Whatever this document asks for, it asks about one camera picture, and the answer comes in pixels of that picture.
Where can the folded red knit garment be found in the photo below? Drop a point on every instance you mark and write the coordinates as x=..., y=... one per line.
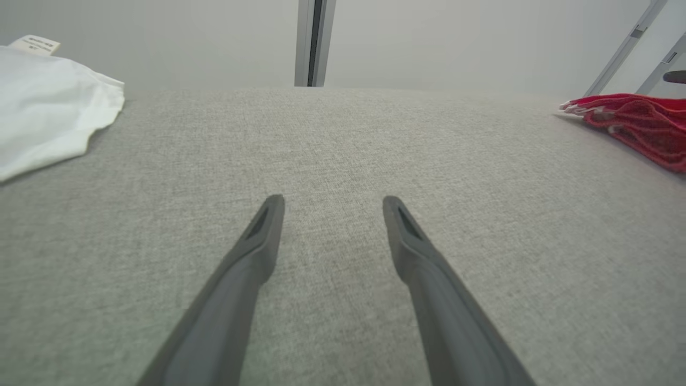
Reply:
x=643, y=126

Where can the grey slotted partition post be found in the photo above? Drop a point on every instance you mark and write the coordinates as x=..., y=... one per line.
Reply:
x=301, y=43

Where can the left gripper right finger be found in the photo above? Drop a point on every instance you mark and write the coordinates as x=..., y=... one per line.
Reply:
x=445, y=311

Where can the grey aluminium frame rail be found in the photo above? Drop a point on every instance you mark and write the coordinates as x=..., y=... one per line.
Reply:
x=664, y=67
x=624, y=49

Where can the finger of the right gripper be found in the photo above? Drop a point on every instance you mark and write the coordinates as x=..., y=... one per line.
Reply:
x=676, y=77

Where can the red jersey with white undershirt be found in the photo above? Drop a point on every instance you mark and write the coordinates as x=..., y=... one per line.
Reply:
x=48, y=107

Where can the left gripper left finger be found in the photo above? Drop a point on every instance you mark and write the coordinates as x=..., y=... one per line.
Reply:
x=236, y=300

